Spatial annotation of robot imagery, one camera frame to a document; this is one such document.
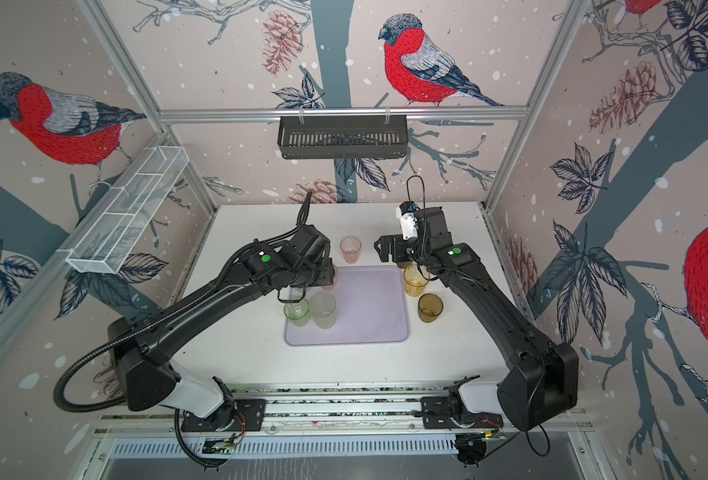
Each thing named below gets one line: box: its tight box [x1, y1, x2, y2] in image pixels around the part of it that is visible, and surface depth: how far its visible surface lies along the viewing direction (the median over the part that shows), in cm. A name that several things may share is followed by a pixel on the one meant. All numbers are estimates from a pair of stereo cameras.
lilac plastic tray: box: [285, 265, 410, 346], surface depth 92 cm
